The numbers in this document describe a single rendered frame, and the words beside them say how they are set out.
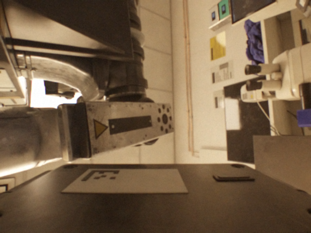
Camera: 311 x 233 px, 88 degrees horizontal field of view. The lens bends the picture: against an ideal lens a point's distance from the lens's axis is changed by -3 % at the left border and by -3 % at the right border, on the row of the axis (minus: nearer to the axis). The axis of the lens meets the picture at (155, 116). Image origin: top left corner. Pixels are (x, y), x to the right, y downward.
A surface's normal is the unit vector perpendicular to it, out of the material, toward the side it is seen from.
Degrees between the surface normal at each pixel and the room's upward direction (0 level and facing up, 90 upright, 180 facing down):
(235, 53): 90
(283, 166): 86
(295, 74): 90
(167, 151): 180
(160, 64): 180
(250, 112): 86
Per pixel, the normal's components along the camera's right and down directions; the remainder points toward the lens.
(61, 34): 0.11, 0.99
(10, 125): 0.72, -0.51
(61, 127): -0.53, 0.06
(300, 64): -0.82, -0.04
